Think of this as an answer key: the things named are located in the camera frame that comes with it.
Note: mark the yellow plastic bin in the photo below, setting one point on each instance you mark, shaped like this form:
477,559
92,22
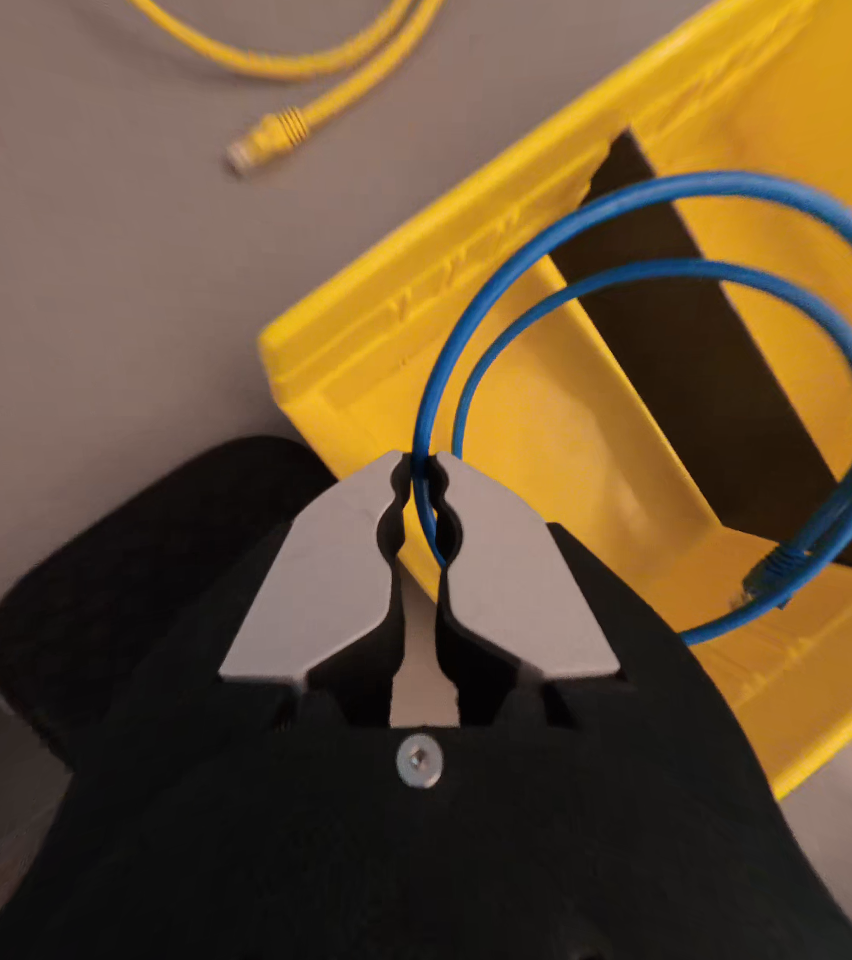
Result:
546,450

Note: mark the black bin divider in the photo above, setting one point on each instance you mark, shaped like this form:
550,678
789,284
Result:
695,390

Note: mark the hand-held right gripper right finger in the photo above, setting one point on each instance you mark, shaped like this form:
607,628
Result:
531,592

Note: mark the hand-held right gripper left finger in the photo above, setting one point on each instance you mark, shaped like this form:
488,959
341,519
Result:
306,585

